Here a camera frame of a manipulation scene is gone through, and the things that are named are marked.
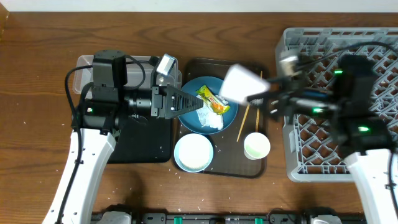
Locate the light blue bowl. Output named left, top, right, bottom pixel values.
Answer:
left=174, top=133, right=214, bottom=173

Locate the black waste tray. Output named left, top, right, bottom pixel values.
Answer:
left=108, top=118, right=172, bottom=164

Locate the wooden chopstick left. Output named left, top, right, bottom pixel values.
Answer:
left=236, top=104, right=250, bottom=142

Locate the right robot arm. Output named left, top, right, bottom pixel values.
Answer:
left=247, top=41, right=397, bottom=223

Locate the yellow snack wrapper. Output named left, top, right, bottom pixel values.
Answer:
left=196, top=85, right=230, bottom=115

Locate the grey dishwasher rack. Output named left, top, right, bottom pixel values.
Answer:
left=275, top=27, right=397, bottom=182

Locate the wooden chopstick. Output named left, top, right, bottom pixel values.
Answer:
left=255, top=71, right=263, bottom=132
left=236, top=104, right=250, bottom=142

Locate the wooden chopstick right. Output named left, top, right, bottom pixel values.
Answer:
left=255, top=71, right=263, bottom=132

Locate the pink cup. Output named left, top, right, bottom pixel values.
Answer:
left=219, top=64, right=271, bottom=105

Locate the white green cup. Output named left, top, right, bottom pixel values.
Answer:
left=244, top=132, right=271, bottom=160

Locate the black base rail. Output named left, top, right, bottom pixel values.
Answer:
left=90, top=204, right=367, bottom=224

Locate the white tissue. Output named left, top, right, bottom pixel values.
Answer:
left=196, top=103, right=226, bottom=131

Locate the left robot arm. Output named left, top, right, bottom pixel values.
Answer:
left=44, top=50, right=203, bottom=223

